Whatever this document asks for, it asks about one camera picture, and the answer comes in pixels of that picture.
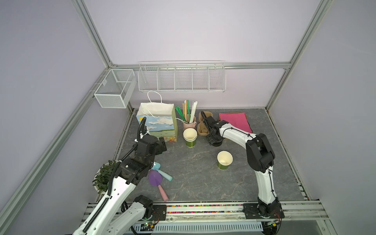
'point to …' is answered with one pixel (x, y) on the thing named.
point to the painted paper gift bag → (161, 118)
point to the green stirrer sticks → (180, 113)
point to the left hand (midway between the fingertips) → (153, 142)
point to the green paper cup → (224, 158)
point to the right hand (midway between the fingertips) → (216, 138)
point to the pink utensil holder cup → (192, 125)
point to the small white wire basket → (115, 90)
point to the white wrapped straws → (193, 111)
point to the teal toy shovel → (156, 166)
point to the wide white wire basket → (184, 76)
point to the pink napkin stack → (238, 120)
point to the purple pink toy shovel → (155, 178)
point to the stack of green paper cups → (190, 135)
